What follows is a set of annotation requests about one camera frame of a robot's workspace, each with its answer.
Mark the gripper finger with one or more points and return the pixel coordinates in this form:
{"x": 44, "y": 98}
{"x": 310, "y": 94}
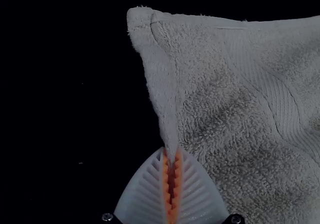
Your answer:
{"x": 195, "y": 191}
{"x": 147, "y": 194}

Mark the pale towel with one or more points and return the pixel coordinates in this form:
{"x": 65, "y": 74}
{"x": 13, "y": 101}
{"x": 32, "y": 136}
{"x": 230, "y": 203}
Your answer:
{"x": 237, "y": 109}

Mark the black mat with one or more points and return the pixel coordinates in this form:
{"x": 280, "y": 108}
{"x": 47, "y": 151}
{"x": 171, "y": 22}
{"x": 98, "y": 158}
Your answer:
{"x": 62, "y": 84}

